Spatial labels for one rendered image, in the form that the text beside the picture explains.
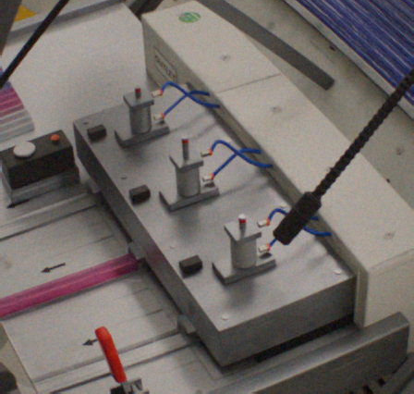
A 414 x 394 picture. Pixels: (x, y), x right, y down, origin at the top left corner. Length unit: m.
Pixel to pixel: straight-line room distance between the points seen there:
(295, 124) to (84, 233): 0.23
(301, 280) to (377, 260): 0.07
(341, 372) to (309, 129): 0.26
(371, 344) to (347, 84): 0.31
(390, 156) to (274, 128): 0.12
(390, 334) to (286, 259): 0.12
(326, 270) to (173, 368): 0.16
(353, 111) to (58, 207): 0.31
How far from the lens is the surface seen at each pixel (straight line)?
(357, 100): 1.23
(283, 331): 1.05
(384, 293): 1.07
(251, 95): 1.23
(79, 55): 1.47
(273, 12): 1.36
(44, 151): 1.24
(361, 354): 1.07
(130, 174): 1.18
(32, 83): 1.44
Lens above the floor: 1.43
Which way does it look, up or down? 12 degrees down
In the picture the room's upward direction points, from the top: 40 degrees clockwise
